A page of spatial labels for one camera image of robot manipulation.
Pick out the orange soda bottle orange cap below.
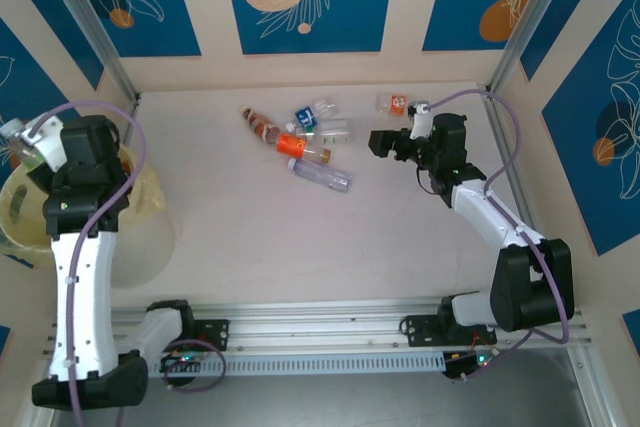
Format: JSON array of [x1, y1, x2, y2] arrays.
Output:
[[375, 91, 414, 118]]

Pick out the clear purple tinted bottle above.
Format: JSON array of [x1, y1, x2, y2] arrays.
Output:
[[286, 156, 354, 194]]

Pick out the orange label bottle brown cap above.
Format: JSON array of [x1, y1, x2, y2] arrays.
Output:
[[276, 131, 333, 164]]

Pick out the brown label plastic bottle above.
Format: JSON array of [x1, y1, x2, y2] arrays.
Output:
[[239, 105, 284, 146]]

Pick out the cream plastic bin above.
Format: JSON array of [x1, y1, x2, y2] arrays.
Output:
[[0, 144, 176, 290]]

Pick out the clear bottle white label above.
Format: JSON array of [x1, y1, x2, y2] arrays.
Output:
[[299, 117, 354, 147]]

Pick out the blue label plastic bottle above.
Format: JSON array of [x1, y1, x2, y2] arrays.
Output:
[[284, 96, 339, 133]]

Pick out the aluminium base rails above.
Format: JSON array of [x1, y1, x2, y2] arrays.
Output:
[[42, 296, 599, 361]]

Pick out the left controller board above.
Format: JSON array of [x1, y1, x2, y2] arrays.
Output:
[[159, 352, 206, 374]]

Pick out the controller board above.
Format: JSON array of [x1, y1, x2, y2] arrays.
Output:
[[443, 350, 501, 381], [159, 352, 206, 374]]

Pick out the right controller board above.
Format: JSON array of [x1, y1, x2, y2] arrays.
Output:
[[443, 350, 501, 381]]

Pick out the grey metal sheet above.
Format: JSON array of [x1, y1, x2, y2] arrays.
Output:
[[47, 375, 594, 427]]

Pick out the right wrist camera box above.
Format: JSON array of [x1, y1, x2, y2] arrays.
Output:
[[407, 101, 432, 141]]

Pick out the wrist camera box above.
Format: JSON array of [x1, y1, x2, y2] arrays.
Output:
[[407, 101, 432, 141], [22, 114, 66, 173]]

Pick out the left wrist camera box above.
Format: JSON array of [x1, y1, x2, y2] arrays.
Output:
[[22, 114, 66, 173]]

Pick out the right aluminium side rail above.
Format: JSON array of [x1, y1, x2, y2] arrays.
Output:
[[477, 82, 566, 308]]

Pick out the left aluminium post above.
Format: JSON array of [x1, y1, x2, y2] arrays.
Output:
[[33, 0, 142, 104]]

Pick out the aluminium post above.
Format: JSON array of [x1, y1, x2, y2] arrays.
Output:
[[485, 0, 586, 97], [33, 0, 142, 104]]

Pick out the right aluminium post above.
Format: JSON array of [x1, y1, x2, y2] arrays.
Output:
[[485, 0, 586, 97]]

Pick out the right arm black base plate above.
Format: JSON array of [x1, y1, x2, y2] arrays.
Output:
[[399, 314, 499, 348]]

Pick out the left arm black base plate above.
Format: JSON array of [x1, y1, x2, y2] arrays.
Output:
[[142, 319, 231, 354]]

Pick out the white slotted cable duct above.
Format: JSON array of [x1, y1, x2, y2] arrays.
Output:
[[147, 351, 446, 378]]

